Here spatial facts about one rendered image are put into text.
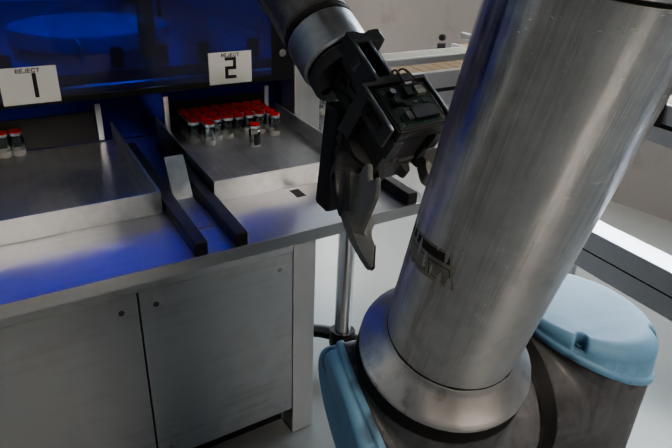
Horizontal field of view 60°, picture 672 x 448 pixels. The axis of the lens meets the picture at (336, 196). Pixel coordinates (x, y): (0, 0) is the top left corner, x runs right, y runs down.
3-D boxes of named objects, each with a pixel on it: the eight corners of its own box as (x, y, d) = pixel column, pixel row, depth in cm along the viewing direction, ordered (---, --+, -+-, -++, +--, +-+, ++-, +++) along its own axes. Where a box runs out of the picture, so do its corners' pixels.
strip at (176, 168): (166, 191, 92) (163, 156, 89) (185, 187, 93) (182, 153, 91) (193, 230, 81) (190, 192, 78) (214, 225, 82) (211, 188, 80)
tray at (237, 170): (156, 134, 115) (155, 117, 114) (275, 117, 127) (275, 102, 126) (215, 202, 89) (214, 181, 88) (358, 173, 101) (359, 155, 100)
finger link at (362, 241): (358, 230, 42) (369, 138, 48) (332, 266, 47) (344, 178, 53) (397, 242, 43) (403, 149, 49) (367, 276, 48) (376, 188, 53)
